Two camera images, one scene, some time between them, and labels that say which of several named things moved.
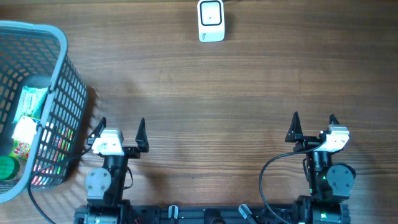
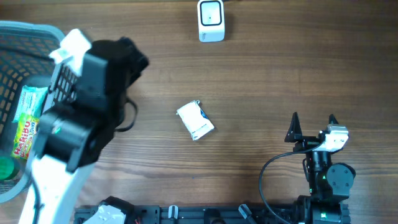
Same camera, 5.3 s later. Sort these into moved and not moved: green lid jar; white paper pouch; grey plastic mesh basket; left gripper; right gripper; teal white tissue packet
Moved: left gripper; white paper pouch
Not moved: green lid jar; right gripper; grey plastic mesh basket; teal white tissue packet
